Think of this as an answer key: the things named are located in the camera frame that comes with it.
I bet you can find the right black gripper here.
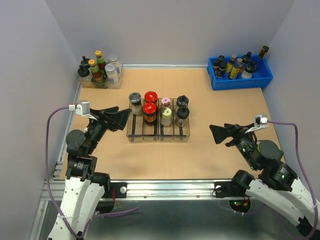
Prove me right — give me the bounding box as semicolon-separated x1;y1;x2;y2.
208;122;258;170

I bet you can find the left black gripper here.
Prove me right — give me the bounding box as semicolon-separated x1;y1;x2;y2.
86;105;132;153

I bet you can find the white powder jar black lid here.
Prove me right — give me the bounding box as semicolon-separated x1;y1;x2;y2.
128;92;143;116

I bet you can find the red lid sauce jar front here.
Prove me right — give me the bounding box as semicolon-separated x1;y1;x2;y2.
142;102;158;125

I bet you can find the red lid sauce jar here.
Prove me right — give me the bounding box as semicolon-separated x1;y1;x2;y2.
142;102;158;125
144;91;158;104

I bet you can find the red lid sauce jar back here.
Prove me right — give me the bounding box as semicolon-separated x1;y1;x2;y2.
144;91;158;104

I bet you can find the black knob lid bottle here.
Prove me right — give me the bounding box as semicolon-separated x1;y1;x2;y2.
175;106;190;127

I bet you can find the yellow lid spice jar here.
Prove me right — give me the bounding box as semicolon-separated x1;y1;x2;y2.
160;107;173;127

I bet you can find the black cap spice jar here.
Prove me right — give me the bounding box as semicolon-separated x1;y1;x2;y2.
176;95;189;108

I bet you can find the pink lid spice jar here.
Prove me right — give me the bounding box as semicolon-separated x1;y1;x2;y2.
160;97;172;111

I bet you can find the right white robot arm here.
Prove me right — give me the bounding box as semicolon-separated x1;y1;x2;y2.
209;118;320;240

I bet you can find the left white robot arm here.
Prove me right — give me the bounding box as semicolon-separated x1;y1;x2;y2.
47;102;132;240

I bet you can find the clear bin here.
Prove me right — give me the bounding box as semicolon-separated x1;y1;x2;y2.
126;101;144;143
142;100;159;141
173;97;190;142
158;98;174;142

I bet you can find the chili sauce bottle front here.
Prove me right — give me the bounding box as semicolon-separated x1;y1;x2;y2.
88;59;104;83

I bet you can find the chili sauce bottle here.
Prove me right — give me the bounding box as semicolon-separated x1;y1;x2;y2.
88;59;104;83
95;50;106;78

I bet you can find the silver lid jar front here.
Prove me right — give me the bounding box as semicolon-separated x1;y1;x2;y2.
104;63;120;83

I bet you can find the silver lid jar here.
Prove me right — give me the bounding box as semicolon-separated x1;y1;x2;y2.
107;54;121;75
104;63;120;83

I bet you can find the clear corner storage box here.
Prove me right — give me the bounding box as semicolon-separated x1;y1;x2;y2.
78;68;121;89

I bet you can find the chili sauce bottle back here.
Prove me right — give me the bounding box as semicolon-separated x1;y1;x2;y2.
95;50;106;78

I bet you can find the black knob bottle front left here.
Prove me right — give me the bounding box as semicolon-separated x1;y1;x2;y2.
77;65;92;82

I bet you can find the silver lid jar back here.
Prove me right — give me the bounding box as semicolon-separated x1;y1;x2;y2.
107;54;121;75

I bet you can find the black knob bottle back left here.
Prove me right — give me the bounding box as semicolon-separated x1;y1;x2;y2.
80;55;90;69

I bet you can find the blue plastic bin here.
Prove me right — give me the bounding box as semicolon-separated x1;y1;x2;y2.
206;54;273;91

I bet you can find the yellow label bottle in bin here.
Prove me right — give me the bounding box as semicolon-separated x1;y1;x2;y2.
225;54;243;80

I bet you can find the black knob bottle in bin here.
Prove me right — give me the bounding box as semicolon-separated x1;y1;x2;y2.
240;51;257;79

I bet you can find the dark bottle behind blue bin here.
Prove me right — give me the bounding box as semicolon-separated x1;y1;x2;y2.
257;45;270;59

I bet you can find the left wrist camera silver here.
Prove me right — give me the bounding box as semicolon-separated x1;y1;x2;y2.
68;100;97;120

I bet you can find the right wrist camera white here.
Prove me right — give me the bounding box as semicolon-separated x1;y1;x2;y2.
245;114;269;134

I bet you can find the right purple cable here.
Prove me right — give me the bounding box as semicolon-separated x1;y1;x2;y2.
267;120;320;240

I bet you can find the purple cable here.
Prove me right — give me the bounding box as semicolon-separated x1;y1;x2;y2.
267;120;320;240
45;106;101;238

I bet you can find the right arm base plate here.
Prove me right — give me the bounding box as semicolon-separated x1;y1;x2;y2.
212;180;251;199

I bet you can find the aluminium rail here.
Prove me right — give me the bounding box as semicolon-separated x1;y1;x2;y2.
41;177;307;201

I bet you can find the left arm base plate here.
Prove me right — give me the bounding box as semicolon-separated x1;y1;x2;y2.
102;181;128;199

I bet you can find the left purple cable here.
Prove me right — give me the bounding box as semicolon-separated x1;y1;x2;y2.
45;106;101;238

